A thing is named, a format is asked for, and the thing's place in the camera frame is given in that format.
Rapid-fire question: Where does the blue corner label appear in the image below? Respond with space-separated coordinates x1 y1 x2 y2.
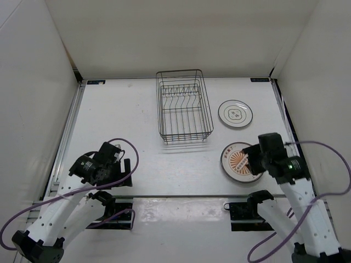
87 80 106 85
250 77 270 82

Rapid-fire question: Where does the right blue corner label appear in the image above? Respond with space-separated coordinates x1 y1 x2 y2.
250 77 270 82

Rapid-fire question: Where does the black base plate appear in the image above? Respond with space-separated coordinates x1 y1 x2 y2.
88 203 133 230
227 202 273 232

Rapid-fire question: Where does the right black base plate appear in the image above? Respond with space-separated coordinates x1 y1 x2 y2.
227 202 273 232

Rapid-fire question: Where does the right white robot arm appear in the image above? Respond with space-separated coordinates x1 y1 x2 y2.
243 134 350 262

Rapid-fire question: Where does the black patterned white plate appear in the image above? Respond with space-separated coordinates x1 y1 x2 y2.
218 100 253 128

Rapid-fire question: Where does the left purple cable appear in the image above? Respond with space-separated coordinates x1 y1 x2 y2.
0 138 139 250

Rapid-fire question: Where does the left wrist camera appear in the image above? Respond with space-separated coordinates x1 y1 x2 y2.
93 142 122 165

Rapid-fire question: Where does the red patterned plate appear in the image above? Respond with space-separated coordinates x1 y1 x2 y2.
220 142 264 184

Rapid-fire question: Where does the left blue corner label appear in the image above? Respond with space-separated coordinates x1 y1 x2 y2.
87 80 106 85

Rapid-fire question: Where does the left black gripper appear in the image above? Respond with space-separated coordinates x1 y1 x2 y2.
97 158 132 190

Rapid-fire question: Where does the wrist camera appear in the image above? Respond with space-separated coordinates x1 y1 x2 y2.
258 133 288 161
93 142 122 165

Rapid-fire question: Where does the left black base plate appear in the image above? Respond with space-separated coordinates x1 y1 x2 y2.
88 203 133 230

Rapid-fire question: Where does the wire dish rack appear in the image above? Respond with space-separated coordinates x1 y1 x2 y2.
156 68 214 144

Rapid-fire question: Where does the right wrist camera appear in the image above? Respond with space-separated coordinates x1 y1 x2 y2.
258 133 288 161

